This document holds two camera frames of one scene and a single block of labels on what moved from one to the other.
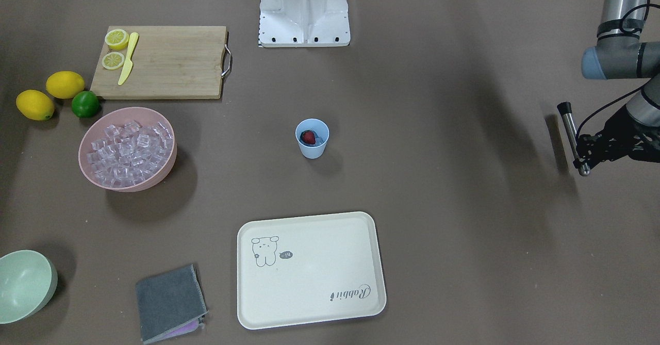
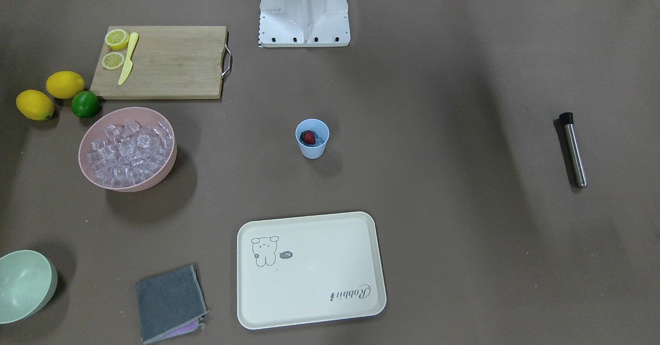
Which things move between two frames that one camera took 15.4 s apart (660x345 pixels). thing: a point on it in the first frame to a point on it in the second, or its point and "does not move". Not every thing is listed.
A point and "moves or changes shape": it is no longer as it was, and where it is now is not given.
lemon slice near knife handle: [117, 39] does not move
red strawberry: [309, 137] does not move
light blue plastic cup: [321, 130] does not move
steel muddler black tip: [565, 110] moves or changes shape
